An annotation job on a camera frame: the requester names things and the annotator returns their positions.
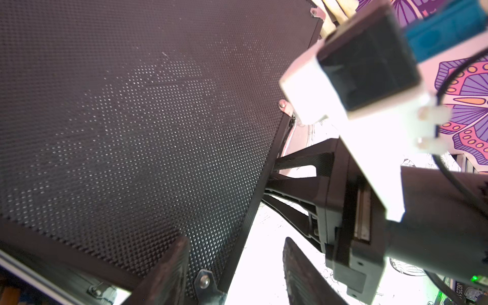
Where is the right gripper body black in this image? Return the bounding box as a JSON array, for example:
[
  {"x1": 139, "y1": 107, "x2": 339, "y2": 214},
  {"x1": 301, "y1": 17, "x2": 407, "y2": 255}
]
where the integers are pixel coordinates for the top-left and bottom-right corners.
[{"x1": 320, "y1": 139, "x2": 385, "y2": 304}]

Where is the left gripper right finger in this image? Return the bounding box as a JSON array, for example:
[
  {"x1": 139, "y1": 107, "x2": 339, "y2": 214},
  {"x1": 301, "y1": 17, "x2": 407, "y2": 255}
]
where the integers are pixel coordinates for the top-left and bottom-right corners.
[{"x1": 283, "y1": 237, "x2": 347, "y2": 305}]

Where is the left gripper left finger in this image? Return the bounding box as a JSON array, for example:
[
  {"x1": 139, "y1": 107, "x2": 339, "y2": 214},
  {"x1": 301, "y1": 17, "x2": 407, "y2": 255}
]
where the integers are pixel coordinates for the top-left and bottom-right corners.
[{"x1": 123, "y1": 236, "x2": 190, "y2": 305}]

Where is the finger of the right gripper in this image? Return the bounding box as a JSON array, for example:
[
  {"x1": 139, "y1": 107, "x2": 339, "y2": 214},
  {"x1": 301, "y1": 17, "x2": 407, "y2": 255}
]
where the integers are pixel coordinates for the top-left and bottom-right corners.
[
  {"x1": 273, "y1": 138, "x2": 339, "y2": 177},
  {"x1": 262, "y1": 173, "x2": 327, "y2": 252}
]

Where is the medium black poker case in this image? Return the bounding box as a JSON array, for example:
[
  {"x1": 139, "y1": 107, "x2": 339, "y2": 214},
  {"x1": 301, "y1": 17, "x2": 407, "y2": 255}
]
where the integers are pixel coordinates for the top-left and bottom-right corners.
[{"x1": 1, "y1": 1, "x2": 322, "y2": 304}]

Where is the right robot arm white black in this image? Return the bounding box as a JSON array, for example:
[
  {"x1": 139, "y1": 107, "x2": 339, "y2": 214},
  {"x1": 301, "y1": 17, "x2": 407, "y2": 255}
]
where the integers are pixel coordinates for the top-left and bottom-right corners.
[{"x1": 263, "y1": 139, "x2": 487, "y2": 304}]

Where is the cream work glove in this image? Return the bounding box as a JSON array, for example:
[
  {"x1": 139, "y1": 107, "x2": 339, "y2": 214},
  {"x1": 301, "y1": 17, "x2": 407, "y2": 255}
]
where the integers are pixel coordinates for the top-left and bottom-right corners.
[{"x1": 320, "y1": 0, "x2": 359, "y2": 38}]

